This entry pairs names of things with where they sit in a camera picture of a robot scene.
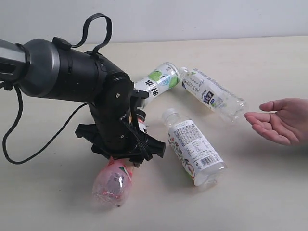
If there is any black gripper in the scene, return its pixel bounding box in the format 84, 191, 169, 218
75, 73, 166, 162

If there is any pink label plastic bottle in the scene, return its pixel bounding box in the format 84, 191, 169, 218
91, 109, 150, 208

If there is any green lime label bottle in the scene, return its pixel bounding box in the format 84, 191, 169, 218
134, 62, 180, 108

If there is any barcode white label bottle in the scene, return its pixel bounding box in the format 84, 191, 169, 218
162, 108, 227, 186

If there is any blue white label bottle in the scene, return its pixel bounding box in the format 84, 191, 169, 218
180, 67, 248, 123

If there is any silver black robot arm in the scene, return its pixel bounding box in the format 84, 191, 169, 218
0, 37, 166, 164

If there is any person's open hand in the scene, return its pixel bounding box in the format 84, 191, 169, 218
244, 98, 308, 146

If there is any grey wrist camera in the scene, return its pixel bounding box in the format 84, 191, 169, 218
130, 89, 149, 110

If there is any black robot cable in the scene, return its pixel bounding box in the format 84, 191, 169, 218
2, 13, 114, 164

